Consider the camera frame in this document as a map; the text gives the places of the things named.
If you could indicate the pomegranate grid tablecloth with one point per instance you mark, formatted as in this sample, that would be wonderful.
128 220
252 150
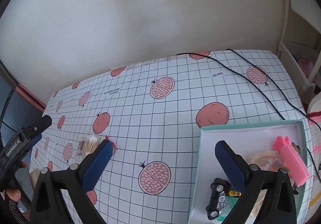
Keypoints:
153 107

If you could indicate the person's left hand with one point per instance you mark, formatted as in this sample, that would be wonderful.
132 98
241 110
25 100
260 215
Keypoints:
14 195

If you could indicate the pink hair roller clip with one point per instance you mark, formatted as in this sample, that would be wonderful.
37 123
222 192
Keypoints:
291 158

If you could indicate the cotton swab bag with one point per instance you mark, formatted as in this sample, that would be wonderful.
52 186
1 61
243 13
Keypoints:
86 145

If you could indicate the white shelf unit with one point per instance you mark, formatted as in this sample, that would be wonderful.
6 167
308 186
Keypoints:
299 46

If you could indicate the black toy car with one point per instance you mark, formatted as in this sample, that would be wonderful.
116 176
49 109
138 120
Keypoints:
220 189

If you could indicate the black gold robot figure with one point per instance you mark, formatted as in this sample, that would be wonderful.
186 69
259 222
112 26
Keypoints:
296 148

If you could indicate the teal white shallow box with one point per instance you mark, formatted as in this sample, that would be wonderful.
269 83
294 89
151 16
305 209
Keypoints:
245 140

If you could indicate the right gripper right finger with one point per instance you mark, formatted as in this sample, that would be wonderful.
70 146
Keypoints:
278 205

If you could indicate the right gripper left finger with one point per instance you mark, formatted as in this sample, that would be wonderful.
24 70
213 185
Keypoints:
48 204

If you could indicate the crocheted pink white mat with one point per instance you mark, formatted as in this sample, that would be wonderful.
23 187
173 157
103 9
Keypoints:
314 203

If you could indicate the orange snack packet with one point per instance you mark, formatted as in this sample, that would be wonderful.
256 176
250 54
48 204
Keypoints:
112 143

